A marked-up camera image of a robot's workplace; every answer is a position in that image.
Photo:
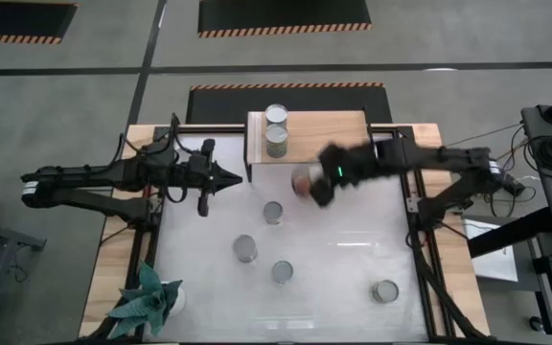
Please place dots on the yellow-green and blue can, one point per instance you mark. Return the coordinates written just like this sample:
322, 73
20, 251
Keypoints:
276, 115

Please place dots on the wooden shelf with black frame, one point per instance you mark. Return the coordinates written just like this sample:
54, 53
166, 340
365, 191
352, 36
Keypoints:
333, 134

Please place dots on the artificial green plant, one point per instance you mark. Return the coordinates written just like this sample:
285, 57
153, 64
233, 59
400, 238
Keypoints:
146, 302

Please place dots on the black hazard-striped floor mat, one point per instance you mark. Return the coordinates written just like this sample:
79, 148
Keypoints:
17, 19
228, 103
281, 14

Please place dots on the white plant pot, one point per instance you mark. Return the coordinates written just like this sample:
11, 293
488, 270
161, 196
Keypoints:
179, 302

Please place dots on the black aluminium table frame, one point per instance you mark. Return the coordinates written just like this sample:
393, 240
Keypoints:
147, 239

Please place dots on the white paper sheet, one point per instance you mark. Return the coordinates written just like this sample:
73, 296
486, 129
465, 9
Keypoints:
496, 263

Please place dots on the orange pineapple can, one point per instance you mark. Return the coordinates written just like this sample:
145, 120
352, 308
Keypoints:
302, 182

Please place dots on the blue cherries can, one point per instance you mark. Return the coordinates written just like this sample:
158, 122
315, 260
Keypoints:
276, 136

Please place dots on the tall blue peas can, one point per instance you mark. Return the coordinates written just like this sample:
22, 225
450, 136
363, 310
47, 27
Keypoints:
244, 246

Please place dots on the grey-lidded tin can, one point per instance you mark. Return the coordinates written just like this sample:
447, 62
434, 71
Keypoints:
273, 212
385, 291

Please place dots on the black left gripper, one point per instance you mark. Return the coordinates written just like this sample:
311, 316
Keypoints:
206, 177

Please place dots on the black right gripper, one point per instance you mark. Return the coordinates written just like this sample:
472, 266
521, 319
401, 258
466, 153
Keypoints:
357, 163

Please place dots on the black diagonal stand beam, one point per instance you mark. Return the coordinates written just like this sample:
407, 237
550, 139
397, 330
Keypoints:
511, 232

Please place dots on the short green peas can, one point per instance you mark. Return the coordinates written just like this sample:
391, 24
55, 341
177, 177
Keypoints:
282, 271

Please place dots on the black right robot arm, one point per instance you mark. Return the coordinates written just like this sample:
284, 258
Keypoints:
448, 155

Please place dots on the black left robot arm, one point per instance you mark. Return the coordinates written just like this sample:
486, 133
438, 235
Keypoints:
89, 175

